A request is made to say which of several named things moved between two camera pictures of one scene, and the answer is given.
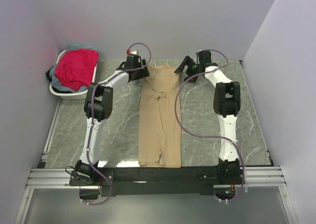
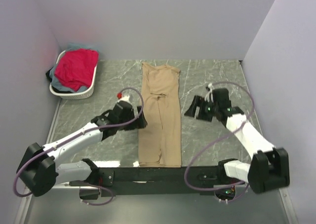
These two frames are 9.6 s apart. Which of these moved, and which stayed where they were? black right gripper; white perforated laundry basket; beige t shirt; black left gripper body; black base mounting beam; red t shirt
Moved: black right gripper; black left gripper body
Stayed: red t shirt; black base mounting beam; beige t shirt; white perforated laundry basket
